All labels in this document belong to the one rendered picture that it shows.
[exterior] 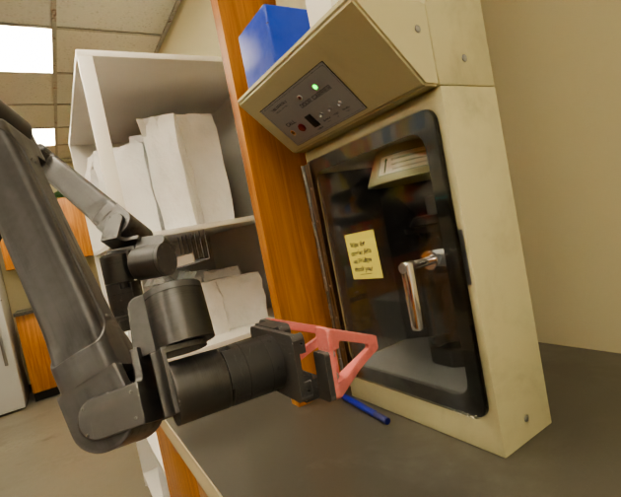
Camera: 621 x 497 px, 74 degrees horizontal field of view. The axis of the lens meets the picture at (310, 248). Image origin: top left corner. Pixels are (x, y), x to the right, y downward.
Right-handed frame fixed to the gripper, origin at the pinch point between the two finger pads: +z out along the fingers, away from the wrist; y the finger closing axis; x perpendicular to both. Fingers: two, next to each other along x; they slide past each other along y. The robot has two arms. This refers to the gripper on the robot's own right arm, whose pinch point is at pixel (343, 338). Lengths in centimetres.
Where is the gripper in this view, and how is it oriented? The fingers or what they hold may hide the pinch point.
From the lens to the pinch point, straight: 48.8
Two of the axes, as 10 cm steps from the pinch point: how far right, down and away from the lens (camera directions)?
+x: 1.6, 9.9, 0.2
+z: 8.5, -1.5, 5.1
